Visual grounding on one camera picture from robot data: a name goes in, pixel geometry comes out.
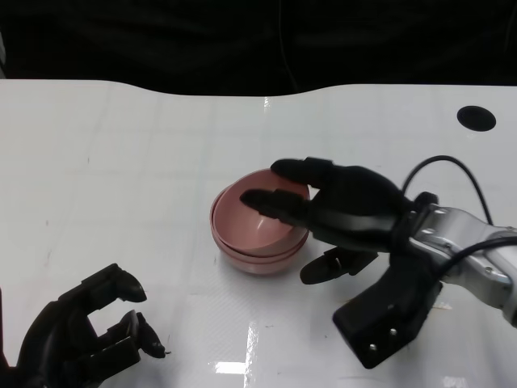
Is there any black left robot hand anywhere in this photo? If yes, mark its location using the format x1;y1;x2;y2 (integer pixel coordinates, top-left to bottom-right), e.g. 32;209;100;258
0;263;169;388

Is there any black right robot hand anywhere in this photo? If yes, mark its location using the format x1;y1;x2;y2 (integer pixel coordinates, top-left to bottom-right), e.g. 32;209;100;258
240;157;417;286

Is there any pink plastic bowl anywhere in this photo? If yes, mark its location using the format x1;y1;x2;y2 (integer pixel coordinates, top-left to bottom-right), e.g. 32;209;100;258
216;238;307;277
210;169;311;250
210;197;310;260

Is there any black round table grommet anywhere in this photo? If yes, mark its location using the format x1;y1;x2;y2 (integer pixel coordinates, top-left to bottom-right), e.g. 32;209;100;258
456;105;497;131

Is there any black cloth drape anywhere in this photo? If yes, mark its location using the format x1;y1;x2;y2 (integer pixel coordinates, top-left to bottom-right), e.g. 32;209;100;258
0;0;517;98

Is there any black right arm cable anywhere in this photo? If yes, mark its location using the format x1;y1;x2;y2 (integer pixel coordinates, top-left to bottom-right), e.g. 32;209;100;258
402;154;517;280

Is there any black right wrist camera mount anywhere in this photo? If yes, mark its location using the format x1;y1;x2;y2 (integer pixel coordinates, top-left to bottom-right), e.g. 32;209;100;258
333;250;443;369

